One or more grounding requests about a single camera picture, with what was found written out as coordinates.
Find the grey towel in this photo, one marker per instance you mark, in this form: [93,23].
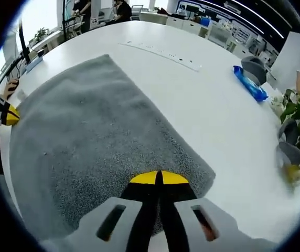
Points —
[87,131]

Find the white square pillar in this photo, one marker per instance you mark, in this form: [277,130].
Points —
[291,60]

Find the blue packet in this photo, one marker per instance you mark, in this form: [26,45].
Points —
[252,85]

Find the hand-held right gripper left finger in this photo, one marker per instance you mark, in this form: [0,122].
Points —
[113,223]

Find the black computer mouse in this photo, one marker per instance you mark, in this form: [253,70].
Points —
[14,85]

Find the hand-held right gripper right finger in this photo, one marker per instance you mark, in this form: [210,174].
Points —
[189,223]

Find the white table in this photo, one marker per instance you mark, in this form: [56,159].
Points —
[192,105]

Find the black stand pole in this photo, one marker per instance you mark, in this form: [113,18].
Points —
[24,42]

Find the table socket strip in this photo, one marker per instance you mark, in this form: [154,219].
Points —
[163,55]

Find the grey curved object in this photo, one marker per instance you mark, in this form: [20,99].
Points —
[255,69]
[290,147]

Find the white cabinet row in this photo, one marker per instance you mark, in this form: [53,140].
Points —
[186,23]

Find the pale blue box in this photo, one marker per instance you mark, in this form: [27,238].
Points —
[34,64]

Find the small green plant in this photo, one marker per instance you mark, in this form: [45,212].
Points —
[41,34]

